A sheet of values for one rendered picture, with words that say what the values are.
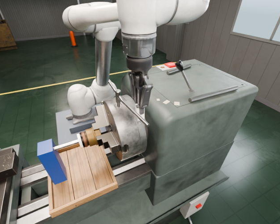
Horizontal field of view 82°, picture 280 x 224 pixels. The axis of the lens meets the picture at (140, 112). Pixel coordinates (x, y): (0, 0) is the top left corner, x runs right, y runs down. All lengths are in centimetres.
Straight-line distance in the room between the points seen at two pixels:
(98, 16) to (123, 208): 106
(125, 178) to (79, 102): 67
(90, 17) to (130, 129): 46
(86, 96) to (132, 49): 90
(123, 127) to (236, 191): 163
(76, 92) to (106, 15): 71
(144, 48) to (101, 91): 89
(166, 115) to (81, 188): 54
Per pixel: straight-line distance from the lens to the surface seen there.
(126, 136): 69
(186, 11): 50
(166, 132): 67
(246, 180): 223
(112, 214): 119
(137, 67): 45
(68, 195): 90
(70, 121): 143
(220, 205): 194
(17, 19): 871
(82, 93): 127
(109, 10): 69
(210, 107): 77
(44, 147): 81
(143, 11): 41
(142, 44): 43
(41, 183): 107
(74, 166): 99
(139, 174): 92
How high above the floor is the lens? 164
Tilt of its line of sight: 37 degrees down
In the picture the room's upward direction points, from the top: straight up
